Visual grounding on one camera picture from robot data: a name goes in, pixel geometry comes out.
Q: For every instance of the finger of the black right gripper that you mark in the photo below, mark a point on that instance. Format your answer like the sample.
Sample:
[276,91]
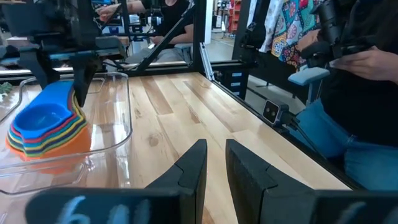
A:
[38,67]
[84,74]

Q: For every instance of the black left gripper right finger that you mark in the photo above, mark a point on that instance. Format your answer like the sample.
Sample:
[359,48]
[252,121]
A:
[264,199]

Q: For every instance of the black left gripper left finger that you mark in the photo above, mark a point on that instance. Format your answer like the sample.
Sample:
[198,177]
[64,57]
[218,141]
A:
[174,199]

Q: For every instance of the bright blue measuring cup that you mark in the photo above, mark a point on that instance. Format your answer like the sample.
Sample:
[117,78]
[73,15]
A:
[40,118]

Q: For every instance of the yellow measuring cup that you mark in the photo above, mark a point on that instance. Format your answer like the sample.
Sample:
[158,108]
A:
[62,133]

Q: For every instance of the dark blue measuring cup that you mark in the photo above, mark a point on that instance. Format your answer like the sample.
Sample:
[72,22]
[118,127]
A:
[62,136]

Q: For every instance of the green measuring cup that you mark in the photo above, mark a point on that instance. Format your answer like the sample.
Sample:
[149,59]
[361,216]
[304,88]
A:
[62,140]

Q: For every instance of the clear plastic basket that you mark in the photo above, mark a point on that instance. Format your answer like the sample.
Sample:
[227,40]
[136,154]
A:
[118,124]

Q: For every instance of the person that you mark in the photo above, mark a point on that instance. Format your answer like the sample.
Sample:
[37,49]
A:
[357,109]
[174,15]

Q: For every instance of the black box with labels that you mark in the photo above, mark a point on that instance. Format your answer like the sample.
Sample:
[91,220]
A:
[230,84]

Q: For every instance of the grey-blue padded armrest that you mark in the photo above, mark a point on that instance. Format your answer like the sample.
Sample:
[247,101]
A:
[308,76]

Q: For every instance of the red storage rack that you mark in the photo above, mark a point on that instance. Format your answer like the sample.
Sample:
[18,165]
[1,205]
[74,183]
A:
[234,15]

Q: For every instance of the person's hand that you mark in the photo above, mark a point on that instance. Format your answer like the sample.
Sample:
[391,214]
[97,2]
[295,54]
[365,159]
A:
[308,40]
[367,63]

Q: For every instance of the colourful patterned fabric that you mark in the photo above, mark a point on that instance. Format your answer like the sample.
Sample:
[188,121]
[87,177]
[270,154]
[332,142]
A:
[289,28]

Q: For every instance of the small silver table camera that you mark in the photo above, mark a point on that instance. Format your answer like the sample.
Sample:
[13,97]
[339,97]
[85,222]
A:
[273,112]

